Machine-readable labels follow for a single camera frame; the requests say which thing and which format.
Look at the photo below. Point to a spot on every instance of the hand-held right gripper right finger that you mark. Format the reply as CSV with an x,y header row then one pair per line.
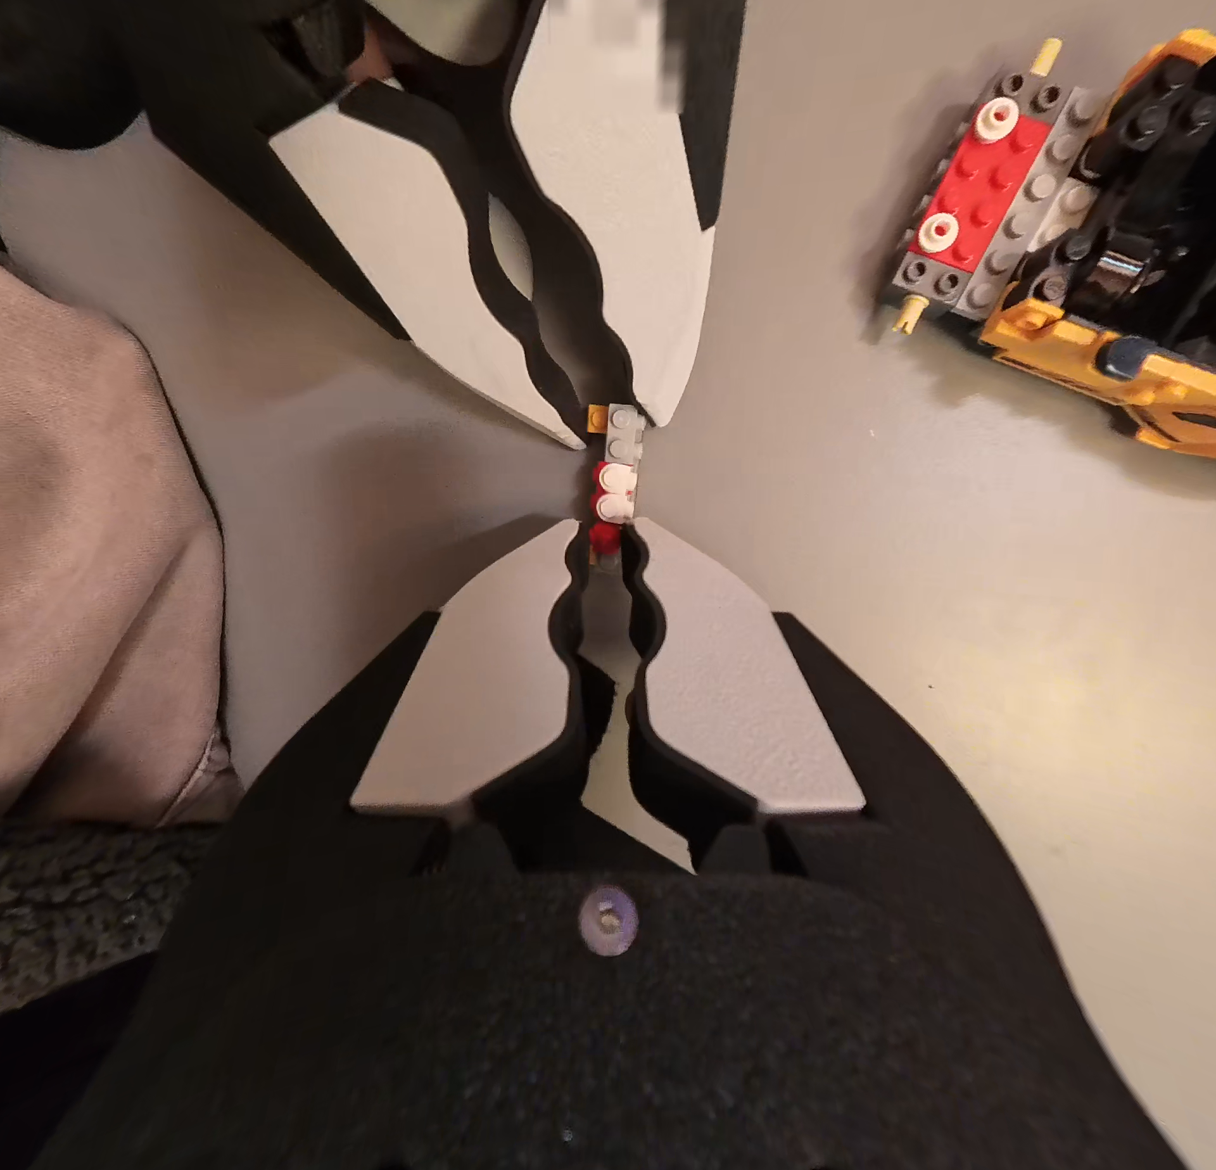
x,y
741,705

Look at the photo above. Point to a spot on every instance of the small grey lego strip assembly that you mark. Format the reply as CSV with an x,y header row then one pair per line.
x,y
621,433

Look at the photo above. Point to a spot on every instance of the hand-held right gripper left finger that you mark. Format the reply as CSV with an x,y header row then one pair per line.
x,y
456,695

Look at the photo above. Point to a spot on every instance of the person's pinkish beige garment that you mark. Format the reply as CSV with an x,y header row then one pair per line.
x,y
95,524

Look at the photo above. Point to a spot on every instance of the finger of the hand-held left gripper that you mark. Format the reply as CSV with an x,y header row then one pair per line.
x,y
646,287
380,239

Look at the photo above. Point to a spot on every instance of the yellow and black lego car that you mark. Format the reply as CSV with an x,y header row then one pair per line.
x,y
997,182

